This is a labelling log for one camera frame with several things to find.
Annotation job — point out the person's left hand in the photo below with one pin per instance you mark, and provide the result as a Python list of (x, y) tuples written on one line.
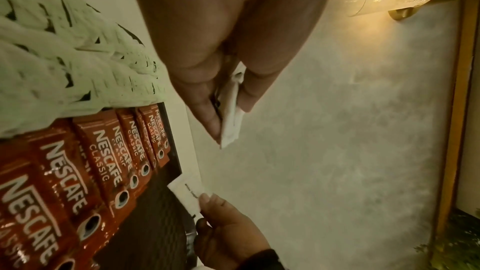
[(225, 11)]

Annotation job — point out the person's right hand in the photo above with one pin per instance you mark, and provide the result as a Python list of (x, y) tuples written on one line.
[(228, 233)]

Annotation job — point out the brown tray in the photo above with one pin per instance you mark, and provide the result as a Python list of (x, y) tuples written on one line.
[(157, 227)]

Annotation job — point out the sugar sachets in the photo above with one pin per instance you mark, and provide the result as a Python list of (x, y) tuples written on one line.
[(230, 114)]

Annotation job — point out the row of red Nescafe sachets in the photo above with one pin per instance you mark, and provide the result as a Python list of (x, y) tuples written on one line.
[(56, 188)]

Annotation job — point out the black right wristband with markers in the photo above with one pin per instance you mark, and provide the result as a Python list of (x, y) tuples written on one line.
[(262, 260)]

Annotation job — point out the green plant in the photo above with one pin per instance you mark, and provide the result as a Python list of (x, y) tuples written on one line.
[(453, 242)]

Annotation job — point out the yellow metal bar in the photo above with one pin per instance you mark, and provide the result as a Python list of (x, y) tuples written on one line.
[(450, 114)]

